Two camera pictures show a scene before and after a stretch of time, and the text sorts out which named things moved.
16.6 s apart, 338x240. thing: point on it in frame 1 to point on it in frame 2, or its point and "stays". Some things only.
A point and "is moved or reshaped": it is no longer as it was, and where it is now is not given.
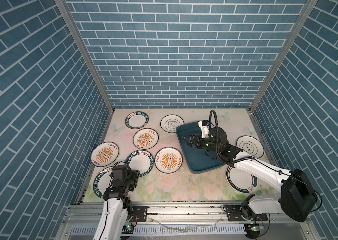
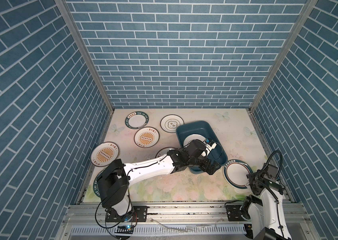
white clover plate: x=251 y=146 is moved or reshaped
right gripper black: x=194 y=139 to x=252 y=175
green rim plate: x=137 y=120 stays
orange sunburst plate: x=105 y=154 stays
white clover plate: x=169 y=123 stays
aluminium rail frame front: x=181 y=222 stays
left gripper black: x=135 y=174 to x=212 y=169
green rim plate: x=102 y=181 stays
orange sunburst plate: x=146 y=138 stays
